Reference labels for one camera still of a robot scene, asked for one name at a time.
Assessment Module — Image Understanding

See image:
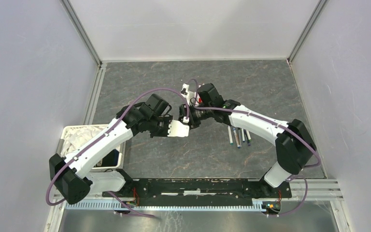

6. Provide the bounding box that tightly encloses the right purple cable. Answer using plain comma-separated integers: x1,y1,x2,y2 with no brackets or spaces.
187,78,323,218

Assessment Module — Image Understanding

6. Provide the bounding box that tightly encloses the blue capped white pen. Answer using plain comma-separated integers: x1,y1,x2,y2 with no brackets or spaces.
240,128,245,143

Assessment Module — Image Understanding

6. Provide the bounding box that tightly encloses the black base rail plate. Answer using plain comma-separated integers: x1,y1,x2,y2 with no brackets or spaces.
114,178,292,206

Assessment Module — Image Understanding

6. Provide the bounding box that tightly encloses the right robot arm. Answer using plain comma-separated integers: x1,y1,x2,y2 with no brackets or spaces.
169,83,320,197

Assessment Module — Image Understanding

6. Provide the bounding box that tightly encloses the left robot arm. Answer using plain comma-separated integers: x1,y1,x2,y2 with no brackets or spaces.
46,94,172,204

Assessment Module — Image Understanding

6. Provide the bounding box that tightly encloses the white slotted cable duct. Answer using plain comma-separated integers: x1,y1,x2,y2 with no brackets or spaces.
65,199,276,213

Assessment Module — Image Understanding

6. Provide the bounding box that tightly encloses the aluminium frame rail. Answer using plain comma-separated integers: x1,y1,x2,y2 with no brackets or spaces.
60,0,102,66
286,0,328,66

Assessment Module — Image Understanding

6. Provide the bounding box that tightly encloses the white plastic basket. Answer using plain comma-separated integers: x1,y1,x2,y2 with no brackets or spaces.
57,124,125,172

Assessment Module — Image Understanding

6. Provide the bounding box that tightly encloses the aluminium frame rail right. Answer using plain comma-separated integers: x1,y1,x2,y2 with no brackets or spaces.
286,0,328,66

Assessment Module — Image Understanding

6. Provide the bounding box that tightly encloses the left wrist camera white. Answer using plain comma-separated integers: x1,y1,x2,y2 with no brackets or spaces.
167,120,189,138

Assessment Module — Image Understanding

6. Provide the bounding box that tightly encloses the white cloth in basket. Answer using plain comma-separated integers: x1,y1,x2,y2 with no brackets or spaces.
60,124,107,157

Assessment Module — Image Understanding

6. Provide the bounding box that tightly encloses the green capped white pen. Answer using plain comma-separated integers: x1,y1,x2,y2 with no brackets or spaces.
244,130,252,143

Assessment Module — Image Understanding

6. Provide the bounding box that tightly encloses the blue transparent pen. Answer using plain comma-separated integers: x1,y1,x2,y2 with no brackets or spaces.
233,127,241,149

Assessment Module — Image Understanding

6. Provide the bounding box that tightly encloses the purple cable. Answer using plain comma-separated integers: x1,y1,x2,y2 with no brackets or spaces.
187,78,323,218
45,88,191,219

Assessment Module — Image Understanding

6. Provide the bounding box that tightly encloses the houndstooth patterned pen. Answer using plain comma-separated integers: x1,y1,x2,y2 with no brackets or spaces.
237,128,243,146

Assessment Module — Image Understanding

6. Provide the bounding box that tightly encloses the aluminium frame rail left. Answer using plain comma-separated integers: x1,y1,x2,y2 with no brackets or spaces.
60,0,102,66

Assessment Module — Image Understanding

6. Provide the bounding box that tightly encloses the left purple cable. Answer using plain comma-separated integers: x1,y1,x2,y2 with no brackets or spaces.
45,88,191,219

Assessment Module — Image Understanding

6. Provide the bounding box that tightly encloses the teal capped white pen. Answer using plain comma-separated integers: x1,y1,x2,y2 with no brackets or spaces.
227,126,234,145

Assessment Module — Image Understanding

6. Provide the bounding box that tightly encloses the purple transparent pen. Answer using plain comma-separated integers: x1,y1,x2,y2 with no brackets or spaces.
243,130,251,146

